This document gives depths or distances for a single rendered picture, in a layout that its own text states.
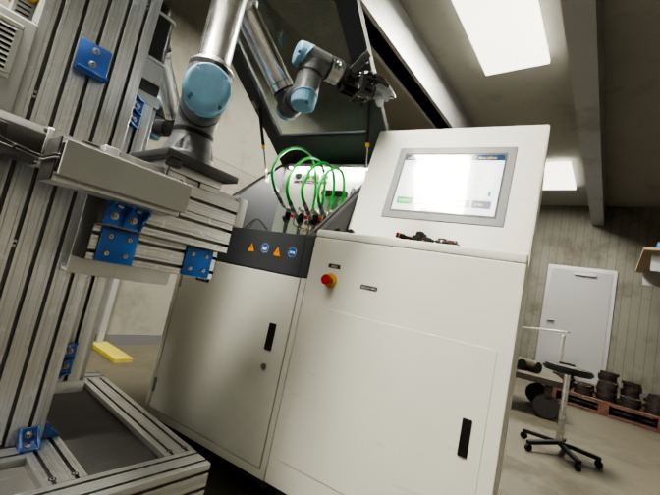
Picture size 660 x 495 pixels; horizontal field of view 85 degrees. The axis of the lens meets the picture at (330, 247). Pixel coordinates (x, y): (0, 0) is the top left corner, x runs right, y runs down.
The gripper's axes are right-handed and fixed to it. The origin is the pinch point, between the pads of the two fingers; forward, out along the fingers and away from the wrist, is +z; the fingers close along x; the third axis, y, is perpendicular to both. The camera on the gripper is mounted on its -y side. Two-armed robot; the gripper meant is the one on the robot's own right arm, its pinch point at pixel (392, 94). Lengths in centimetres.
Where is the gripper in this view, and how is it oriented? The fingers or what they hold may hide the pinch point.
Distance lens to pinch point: 135.1
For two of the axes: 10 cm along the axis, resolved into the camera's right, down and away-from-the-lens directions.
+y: -1.4, 9.6, -2.3
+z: 8.7, 2.3, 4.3
